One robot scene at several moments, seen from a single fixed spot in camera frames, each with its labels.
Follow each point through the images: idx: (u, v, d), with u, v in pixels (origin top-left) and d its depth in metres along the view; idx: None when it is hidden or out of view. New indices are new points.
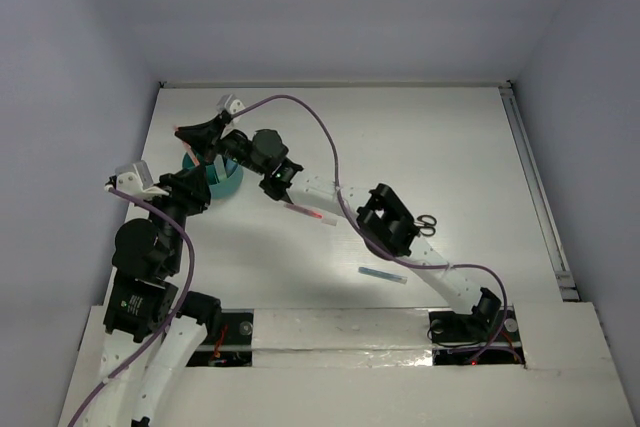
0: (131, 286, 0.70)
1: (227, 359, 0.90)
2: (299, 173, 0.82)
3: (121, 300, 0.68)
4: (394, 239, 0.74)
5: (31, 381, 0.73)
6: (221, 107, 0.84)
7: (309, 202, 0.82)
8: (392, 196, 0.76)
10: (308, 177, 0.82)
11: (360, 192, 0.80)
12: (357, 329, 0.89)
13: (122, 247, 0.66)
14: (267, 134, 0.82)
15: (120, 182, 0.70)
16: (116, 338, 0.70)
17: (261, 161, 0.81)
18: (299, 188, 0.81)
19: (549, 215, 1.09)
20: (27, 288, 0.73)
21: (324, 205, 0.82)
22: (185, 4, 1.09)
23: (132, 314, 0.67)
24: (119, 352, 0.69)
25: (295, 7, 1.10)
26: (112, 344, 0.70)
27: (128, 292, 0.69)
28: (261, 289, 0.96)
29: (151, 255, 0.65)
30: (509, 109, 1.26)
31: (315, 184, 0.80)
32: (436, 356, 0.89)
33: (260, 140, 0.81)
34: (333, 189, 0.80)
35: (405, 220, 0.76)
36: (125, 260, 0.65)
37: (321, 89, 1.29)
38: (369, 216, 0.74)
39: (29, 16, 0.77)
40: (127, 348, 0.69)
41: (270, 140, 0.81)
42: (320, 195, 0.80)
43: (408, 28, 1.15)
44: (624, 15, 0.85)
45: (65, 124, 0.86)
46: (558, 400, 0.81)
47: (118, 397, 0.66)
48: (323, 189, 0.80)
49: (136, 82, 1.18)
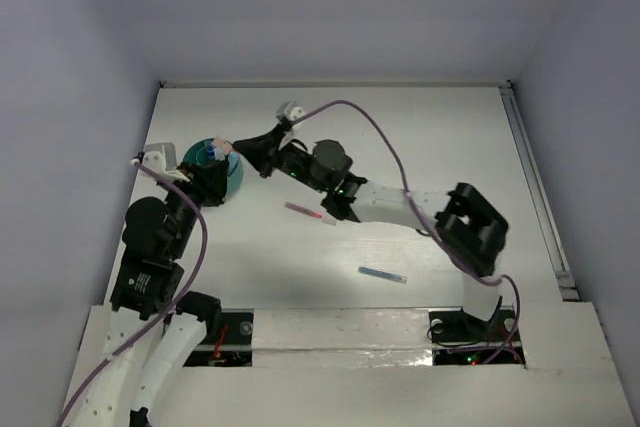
0: (139, 265, 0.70)
1: (227, 359, 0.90)
2: (364, 185, 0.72)
3: (130, 278, 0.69)
4: (485, 251, 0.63)
5: (30, 381, 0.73)
6: (281, 114, 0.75)
7: (380, 216, 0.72)
8: (477, 198, 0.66)
10: (375, 189, 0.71)
11: (437, 196, 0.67)
12: (356, 329, 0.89)
13: (133, 224, 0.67)
14: (329, 143, 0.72)
15: (146, 159, 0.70)
16: (122, 317, 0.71)
17: (323, 177, 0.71)
18: (364, 201, 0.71)
19: (549, 215, 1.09)
20: (27, 288, 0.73)
21: (393, 217, 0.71)
22: (184, 3, 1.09)
23: (139, 292, 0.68)
24: (125, 331, 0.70)
25: (296, 6, 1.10)
26: (118, 323, 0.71)
27: (136, 271, 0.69)
28: (263, 288, 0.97)
29: (158, 234, 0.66)
30: (509, 109, 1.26)
31: (383, 195, 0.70)
32: (436, 356, 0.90)
33: (322, 153, 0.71)
34: (401, 195, 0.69)
35: (496, 227, 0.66)
36: (135, 237, 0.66)
37: (320, 89, 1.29)
38: (451, 221, 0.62)
39: (28, 15, 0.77)
40: (132, 326, 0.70)
41: (331, 151, 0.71)
42: (389, 205, 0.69)
43: (407, 28, 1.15)
44: (625, 14, 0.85)
45: (65, 122, 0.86)
46: (558, 400, 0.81)
47: (120, 377, 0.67)
48: (390, 198, 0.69)
49: (136, 82, 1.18)
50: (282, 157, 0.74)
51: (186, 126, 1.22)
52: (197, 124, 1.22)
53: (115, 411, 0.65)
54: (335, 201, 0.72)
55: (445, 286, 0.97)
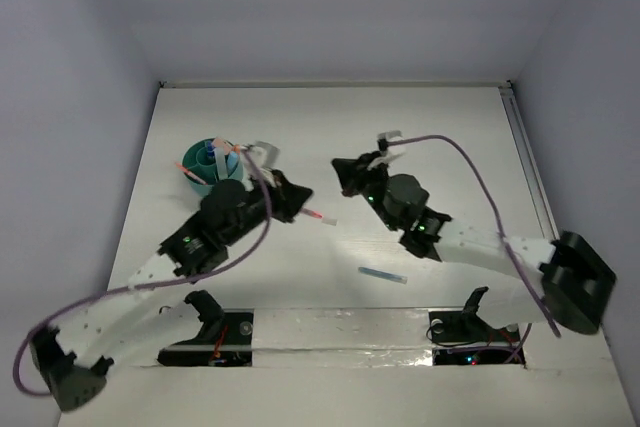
0: (197, 227, 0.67)
1: (227, 360, 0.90)
2: (448, 222, 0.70)
3: (185, 235, 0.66)
4: (594, 307, 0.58)
5: (31, 380, 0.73)
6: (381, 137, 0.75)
7: (465, 257, 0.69)
8: (585, 248, 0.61)
10: (463, 228, 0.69)
11: (536, 245, 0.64)
12: (357, 329, 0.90)
13: (210, 193, 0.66)
14: (407, 178, 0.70)
15: (251, 150, 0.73)
16: (163, 261, 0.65)
17: (397, 211, 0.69)
18: (452, 240, 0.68)
19: (549, 218, 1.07)
20: (28, 288, 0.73)
21: (479, 259, 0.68)
22: (185, 2, 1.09)
23: (189, 252, 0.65)
24: (153, 273, 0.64)
25: (296, 6, 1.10)
26: (151, 263, 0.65)
27: (191, 230, 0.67)
28: (260, 290, 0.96)
29: (228, 204, 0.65)
30: (509, 109, 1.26)
31: (472, 237, 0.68)
32: (436, 356, 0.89)
33: (395, 185, 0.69)
34: (497, 243, 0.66)
35: (605, 282, 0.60)
36: (210, 205, 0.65)
37: (320, 89, 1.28)
38: (557, 274, 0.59)
39: (29, 15, 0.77)
40: (166, 273, 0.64)
41: (407, 185, 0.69)
42: (479, 248, 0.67)
43: (407, 29, 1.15)
44: (624, 14, 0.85)
45: (65, 122, 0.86)
46: (558, 400, 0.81)
47: (125, 310, 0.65)
48: (487, 244, 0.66)
49: (136, 82, 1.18)
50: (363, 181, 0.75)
51: (186, 127, 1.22)
52: (197, 124, 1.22)
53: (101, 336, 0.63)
54: (414, 237, 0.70)
55: (445, 286, 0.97)
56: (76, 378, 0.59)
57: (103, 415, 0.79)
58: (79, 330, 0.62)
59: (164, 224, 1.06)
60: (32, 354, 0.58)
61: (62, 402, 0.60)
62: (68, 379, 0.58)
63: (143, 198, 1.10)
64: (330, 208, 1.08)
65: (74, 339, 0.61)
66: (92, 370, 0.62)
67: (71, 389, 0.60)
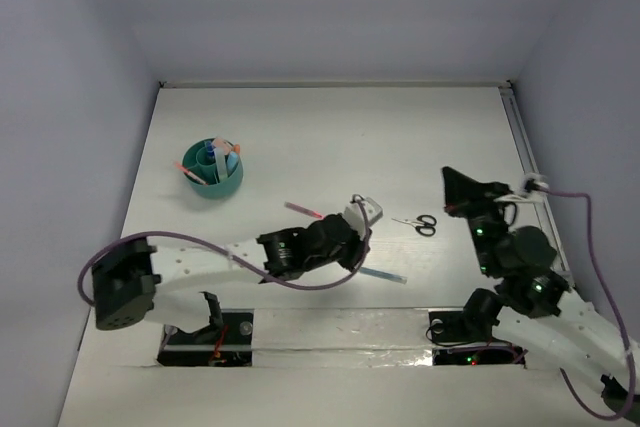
0: (290, 239, 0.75)
1: (227, 359, 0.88)
2: (569, 295, 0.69)
3: (281, 242, 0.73)
4: None
5: (32, 381, 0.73)
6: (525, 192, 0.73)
7: (557, 327, 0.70)
8: None
10: (582, 310, 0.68)
11: None
12: (356, 329, 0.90)
13: (325, 223, 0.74)
14: (539, 235, 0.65)
15: (363, 202, 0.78)
16: (260, 251, 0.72)
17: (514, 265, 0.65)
18: (569, 321, 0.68)
19: (550, 217, 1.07)
20: (29, 288, 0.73)
21: (588, 346, 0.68)
22: (184, 2, 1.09)
23: (278, 258, 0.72)
24: (249, 255, 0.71)
25: (296, 6, 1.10)
26: (251, 245, 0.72)
27: (288, 240, 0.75)
28: (260, 290, 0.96)
29: (330, 232, 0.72)
30: (509, 109, 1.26)
31: (594, 327, 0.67)
32: (436, 356, 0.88)
33: (525, 240, 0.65)
34: (621, 348, 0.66)
35: None
36: (320, 229, 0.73)
37: (320, 89, 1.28)
38: None
39: (30, 15, 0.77)
40: (258, 259, 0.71)
41: (535, 240, 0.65)
42: (597, 341, 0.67)
43: (407, 29, 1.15)
44: (624, 15, 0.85)
45: (65, 123, 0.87)
46: (559, 400, 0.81)
47: (216, 271, 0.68)
48: (610, 343, 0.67)
49: (136, 82, 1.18)
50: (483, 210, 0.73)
51: (186, 127, 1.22)
52: (197, 124, 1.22)
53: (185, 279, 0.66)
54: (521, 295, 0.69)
55: (445, 286, 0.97)
56: (133, 304, 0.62)
57: (103, 415, 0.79)
58: (172, 262, 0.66)
59: (164, 224, 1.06)
60: (127, 251, 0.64)
61: (109, 317, 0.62)
62: (136, 297, 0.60)
63: (143, 198, 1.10)
64: (329, 208, 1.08)
65: (165, 266, 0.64)
66: (148, 305, 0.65)
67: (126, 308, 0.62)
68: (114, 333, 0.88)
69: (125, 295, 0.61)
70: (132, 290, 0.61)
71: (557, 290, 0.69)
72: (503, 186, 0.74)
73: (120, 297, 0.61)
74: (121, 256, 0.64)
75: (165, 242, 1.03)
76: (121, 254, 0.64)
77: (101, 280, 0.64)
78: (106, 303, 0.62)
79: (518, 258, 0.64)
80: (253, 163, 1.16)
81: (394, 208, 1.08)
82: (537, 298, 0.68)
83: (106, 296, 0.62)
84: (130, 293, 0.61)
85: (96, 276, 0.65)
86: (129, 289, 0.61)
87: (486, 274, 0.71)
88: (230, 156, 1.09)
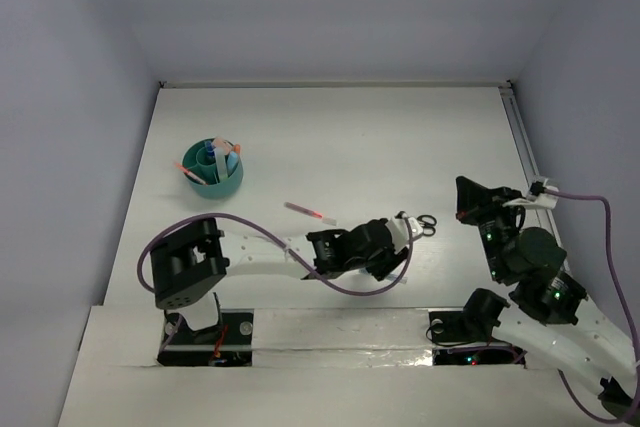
0: (335, 240, 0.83)
1: (227, 359, 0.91)
2: (588, 304, 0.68)
3: (326, 240, 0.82)
4: None
5: (31, 381, 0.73)
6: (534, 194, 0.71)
7: (571, 334, 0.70)
8: None
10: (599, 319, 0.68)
11: None
12: (356, 328, 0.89)
13: (372, 229, 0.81)
14: (545, 236, 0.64)
15: (408, 221, 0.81)
16: (307, 247, 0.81)
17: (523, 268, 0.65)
18: (585, 329, 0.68)
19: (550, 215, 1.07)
20: (29, 288, 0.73)
21: (599, 354, 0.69)
22: (184, 2, 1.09)
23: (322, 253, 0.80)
24: (301, 249, 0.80)
25: (296, 6, 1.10)
26: (302, 242, 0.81)
27: (333, 241, 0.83)
28: (261, 290, 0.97)
29: (373, 236, 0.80)
30: (509, 109, 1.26)
31: (608, 335, 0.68)
32: (436, 356, 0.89)
33: (529, 241, 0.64)
34: (633, 359, 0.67)
35: None
36: (366, 233, 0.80)
37: (320, 89, 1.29)
38: None
39: (30, 15, 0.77)
40: (306, 253, 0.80)
41: (540, 243, 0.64)
42: (610, 351, 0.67)
43: (407, 29, 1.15)
44: (624, 15, 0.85)
45: (66, 123, 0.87)
46: (559, 400, 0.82)
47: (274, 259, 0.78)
48: (623, 354, 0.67)
49: (136, 82, 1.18)
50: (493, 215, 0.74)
51: (186, 127, 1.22)
52: (197, 124, 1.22)
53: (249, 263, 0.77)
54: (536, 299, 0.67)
55: (445, 287, 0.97)
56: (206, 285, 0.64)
57: (103, 415, 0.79)
58: (238, 250, 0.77)
59: (164, 224, 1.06)
60: (198, 232, 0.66)
61: (168, 296, 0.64)
62: (197, 280, 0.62)
63: (143, 198, 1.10)
64: (330, 208, 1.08)
65: (233, 251, 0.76)
66: (206, 291, 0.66)
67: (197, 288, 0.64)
68: (113, 333, 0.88)
69: (187, 276, 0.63)
70: (194, 273, 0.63)
71: (574, 296, 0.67)
72: (512, 190, 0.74)
73: (180, 278, 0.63)
74: (188, 237, 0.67)
75: None
76: (189, 236, 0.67)
77: (166, 260, 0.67)
78: (168, 282, 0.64)
79: (526, 261, 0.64)
80: (253, 163, 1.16)
81: (394, 208, 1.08)
82: (554, 304, 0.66)
83: (168, 275, 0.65)
84: (191, 276, 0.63)
85: (163, 254, 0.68)
86: (191, 271, 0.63)
87: (497, 280, 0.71)
88: (230, 156, 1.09)
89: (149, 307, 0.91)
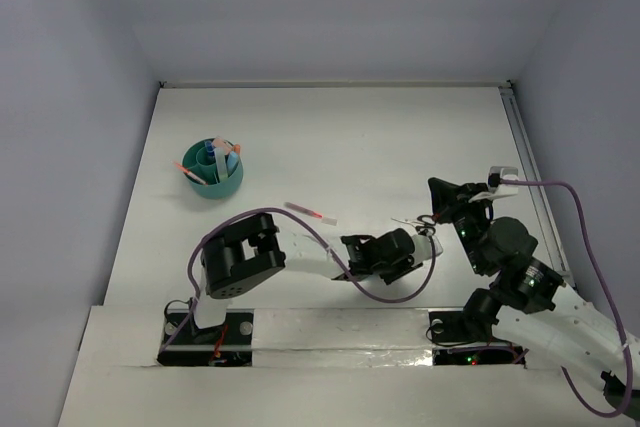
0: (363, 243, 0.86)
1: (227, 359, 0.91)
2: (565, 291, 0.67)
3: (355, 245, 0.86)
4: None
5: (31, 381, 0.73)
6: (494, 185, 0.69)
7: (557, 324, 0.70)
8: None
10: (577, 305, 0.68)
11: None
12: (356, 328, 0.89)
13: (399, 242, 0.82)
14: (513, 225, 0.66)
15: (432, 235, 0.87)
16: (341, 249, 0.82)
17: (497, 257, 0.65)
18: (564, 315, 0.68)
19: (549, 215, 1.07)
20: (28, 288, 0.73)
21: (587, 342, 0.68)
22: (185, 2, 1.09)
23: (353, 256, 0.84)
24: (337, 249, 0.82)
25: (296, 6, 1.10)
26: (337, 243, 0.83)
27: (362, 245, 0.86)
28: (260, 290, 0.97)
29: (400, 242, 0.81)
30: (509, 109, 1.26)
31: (590, 320, 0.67)
32: (436, 356, 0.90)
33: (500, 230, 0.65)
34: (619, 343, 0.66)
35: None
36: (393, 246, 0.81)
37: (321, 89, 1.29)
38: None
39: (28, 14, 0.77)
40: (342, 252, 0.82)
41: (511, 231, 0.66)
42: (593, 335, 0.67)
43: (406, 29, 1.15)
44: (625, 13, 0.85)
45: (65, 122, 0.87)
46: (558, 399, 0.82)
47: (320, 257, 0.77)
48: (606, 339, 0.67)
49: (136, 82, 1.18)
50: (464, 212, 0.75)
51: (187, 127, 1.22)
52: (197, 124, 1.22)
53: (297, 261, 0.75)
54: (513, 288, 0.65)
55: (444, 286, 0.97)
56: (259, 278, 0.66)
57: (104, 414, 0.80)
58: (290, 245, 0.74)
59: (164, 224, 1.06)
60: (259, 228, 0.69)
61: (223, 287, 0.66)
62: (257, 272, 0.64)
63: (143, 199, 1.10)
64: (329, 208, 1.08)
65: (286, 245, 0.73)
66: (259, 283, 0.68)
67: (254, 279, 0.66)
68: (113, 333, 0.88)
69: (246, 270, 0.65)
70: (255, 264, 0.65)
71: (552, 285, 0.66)
72: (477, 186, 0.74)
73: (240, 270, 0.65)
74: (245, 231, 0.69)
75: (165, 242, 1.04)
76: (245, 229, 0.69)
77: (220, 252, 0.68)
78: (224, 273, 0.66)
79: (498, 249, 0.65)
80: (252, 163, 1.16)
81: (393, 207, 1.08)
82: (531, 292, 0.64)
83: (224, 266, 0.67)
84: (251, 267, 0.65)
85: (217, 245, 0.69)
86: (250, 263, 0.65)
87: (478, 273, 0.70)
88: (230, 156, 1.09)
89: (149, 307, 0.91)
